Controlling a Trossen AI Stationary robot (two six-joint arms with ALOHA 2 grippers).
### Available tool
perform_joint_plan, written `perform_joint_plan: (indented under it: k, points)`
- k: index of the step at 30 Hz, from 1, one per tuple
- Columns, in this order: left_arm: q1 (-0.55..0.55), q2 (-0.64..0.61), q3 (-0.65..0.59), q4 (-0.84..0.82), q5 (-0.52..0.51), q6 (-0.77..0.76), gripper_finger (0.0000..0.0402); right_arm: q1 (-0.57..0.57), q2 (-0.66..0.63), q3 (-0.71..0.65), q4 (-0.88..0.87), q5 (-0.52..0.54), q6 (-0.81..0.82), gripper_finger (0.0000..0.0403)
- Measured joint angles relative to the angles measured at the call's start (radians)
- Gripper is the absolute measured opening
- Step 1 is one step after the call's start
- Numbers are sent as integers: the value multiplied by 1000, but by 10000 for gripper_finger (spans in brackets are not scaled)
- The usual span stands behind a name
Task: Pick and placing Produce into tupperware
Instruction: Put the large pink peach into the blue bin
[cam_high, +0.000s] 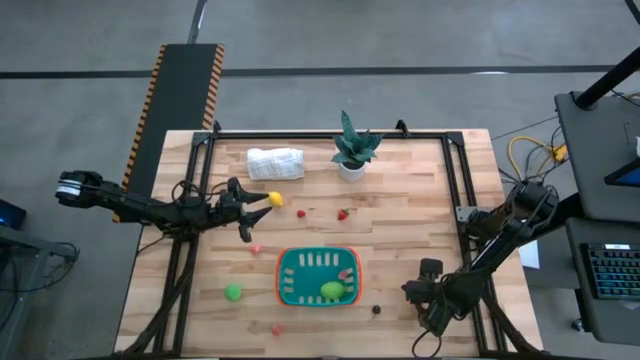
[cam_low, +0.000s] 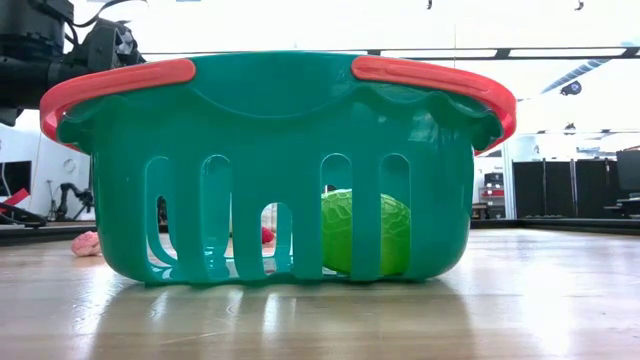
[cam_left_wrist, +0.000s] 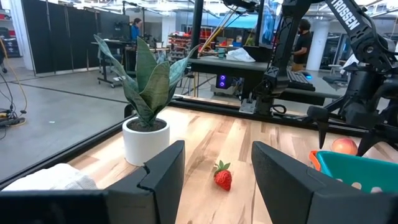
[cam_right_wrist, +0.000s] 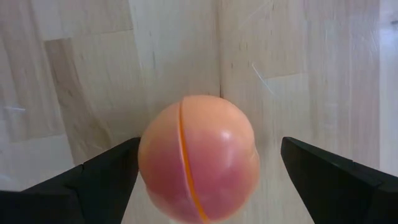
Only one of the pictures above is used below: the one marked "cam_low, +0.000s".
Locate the round white wall fixture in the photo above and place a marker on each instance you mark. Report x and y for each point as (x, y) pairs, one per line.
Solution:
(69, 166)

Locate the dark computer monitor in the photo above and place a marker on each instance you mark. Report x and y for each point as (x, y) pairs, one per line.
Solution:
(629, 172)

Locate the shelf with red bins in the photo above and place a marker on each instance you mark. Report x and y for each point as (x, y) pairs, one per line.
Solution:
(494, 192)

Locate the red slanted bar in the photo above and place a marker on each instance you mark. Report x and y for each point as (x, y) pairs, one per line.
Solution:
(19, 196)

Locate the black ceiling dome camera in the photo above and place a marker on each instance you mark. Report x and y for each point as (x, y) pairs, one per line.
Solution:
(571, 88)

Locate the pink toy meat piece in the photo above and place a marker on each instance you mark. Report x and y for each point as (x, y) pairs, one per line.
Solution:
(86, 244)

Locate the black slanted arm link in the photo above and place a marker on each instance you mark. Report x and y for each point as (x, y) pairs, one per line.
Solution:
(20, 216)

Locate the small red toy fruit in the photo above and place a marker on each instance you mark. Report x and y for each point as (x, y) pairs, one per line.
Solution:
(267, 235)

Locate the dark wall screen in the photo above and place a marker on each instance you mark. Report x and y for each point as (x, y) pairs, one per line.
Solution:
(17, 177)

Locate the green toy lettuce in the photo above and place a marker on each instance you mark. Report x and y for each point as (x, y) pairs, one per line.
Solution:
(337, 230)

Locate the black overhead frame beam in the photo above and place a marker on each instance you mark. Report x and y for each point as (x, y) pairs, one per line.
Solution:
(380, 52)

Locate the black partition panels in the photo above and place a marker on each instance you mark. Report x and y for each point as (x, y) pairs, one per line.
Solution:
(560, 190)

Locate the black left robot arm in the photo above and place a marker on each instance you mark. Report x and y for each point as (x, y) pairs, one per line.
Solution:
(30, 75)

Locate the dark office desk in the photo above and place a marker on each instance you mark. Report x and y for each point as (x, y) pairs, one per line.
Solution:
(627, 205)

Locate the black background robot arm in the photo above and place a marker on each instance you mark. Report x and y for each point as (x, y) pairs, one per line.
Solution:
(72, 192)

